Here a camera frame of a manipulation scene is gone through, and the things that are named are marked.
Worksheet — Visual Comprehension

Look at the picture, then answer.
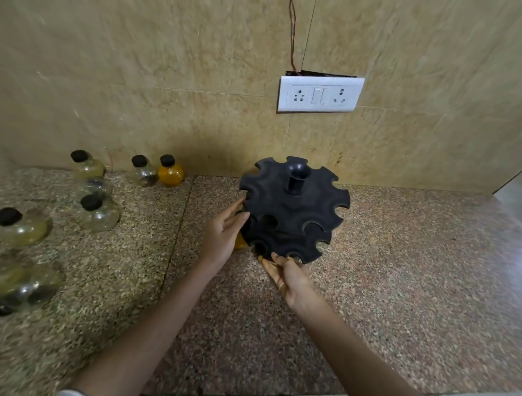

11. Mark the person's right forearm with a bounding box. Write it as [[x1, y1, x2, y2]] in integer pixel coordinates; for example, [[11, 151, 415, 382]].
[[293, 295, 427, 396]]

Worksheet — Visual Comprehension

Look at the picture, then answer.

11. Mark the white wall socket plate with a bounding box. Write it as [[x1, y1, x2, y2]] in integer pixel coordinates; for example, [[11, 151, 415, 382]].
[[277, 75, 366, 113]]

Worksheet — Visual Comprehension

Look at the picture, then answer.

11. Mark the black round spice rack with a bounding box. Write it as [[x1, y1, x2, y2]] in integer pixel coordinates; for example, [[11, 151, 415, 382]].
[[238, 156, 351, 265]]

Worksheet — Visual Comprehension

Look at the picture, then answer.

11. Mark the clear spice jar black cap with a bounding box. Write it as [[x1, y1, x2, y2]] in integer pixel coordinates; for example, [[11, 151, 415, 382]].
[[131, 154, 159, 188], [0, 252, 31, 318], [70, 150, 106, 181], [79, 194, 120, 233], [16, 261, 67, 313], [0, 207, 54, 248]]

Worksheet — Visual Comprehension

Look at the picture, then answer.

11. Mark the orange spice jar black cap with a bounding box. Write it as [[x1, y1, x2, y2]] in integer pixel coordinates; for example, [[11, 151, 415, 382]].
[[158, 154, 185, 187]]

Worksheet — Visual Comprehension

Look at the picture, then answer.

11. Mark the person's left forearm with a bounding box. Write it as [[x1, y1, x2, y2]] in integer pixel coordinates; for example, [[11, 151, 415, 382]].
[[67, 261, 230, 396]]

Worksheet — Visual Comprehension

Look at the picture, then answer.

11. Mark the twisted red electrical wire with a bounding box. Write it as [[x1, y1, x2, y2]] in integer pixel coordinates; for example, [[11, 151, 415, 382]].
[[288, 0, 305, 76]]

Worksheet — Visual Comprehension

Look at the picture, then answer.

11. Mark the person's right hand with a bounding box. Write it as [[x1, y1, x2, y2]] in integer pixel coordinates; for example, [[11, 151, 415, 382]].
[[259, 252, 316, 313]]

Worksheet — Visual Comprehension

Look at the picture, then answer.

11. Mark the person's left hand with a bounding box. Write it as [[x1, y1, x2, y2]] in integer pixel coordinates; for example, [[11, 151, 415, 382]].
[[199, 197, 250, 275]]

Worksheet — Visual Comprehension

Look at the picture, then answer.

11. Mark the black socket back box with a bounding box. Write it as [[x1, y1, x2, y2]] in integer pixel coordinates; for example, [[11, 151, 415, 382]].
[[285, 70, 348, 78]]

